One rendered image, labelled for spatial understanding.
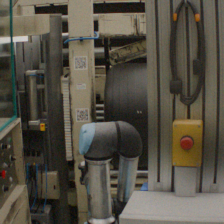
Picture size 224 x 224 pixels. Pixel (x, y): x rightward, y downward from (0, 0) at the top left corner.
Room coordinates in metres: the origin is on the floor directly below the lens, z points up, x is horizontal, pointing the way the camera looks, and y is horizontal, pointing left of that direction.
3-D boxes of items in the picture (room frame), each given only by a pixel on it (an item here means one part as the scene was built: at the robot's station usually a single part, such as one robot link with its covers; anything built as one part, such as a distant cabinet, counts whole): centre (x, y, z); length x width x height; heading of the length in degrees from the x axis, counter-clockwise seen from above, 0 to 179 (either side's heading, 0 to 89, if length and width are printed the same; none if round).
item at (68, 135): (2.53, 0.24, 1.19); 0.05 x 0.04 x 0.48; 176
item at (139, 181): (2.42, -0.09, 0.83); 0.36 x 0.09 x 0.06; 86
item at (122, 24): (2.84, -0.25, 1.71); 0.61 x 0.25 x 0.15; 86
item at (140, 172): (2.42, -0.10, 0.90); 0.35 x 0.05 x 0.05; 86
